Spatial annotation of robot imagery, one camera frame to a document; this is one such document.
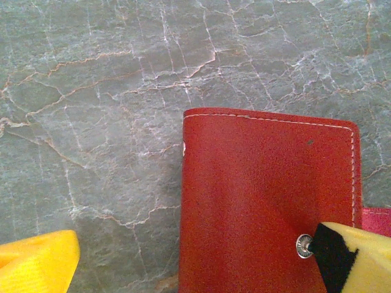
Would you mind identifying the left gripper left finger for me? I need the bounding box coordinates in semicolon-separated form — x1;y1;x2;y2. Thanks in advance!
0;229;81;293

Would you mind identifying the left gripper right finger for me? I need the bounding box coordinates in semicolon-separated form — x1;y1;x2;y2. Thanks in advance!
310;221;391;293

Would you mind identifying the red leather card holder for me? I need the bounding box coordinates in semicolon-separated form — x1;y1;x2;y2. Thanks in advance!
178;107;391;293

